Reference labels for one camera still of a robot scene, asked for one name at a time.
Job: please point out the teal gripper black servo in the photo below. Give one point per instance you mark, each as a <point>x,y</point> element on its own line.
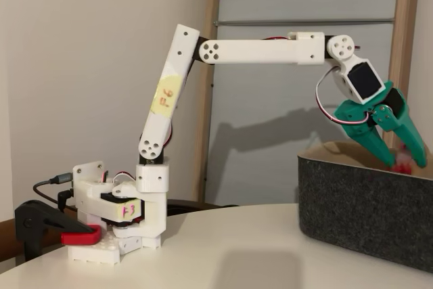
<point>352,114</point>

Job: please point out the black angled power plug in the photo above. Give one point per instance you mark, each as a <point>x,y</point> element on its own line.
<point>62,199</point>

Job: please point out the black clamp with red pad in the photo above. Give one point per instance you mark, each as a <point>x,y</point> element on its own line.
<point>30,221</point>

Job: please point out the light wooden frame post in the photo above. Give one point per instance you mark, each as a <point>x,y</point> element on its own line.
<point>204,116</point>
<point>404,4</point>

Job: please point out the red and white block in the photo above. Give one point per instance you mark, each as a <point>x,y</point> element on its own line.
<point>404,162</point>

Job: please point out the translucent grey frame panel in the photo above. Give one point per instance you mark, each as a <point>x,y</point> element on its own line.
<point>270,106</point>

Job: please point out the thin metal rod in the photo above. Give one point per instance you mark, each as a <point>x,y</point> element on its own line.
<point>270,22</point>

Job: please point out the dark grey felt bin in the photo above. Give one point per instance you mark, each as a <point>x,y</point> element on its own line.
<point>365,214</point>

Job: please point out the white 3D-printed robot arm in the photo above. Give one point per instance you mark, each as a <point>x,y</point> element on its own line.
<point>257,52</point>

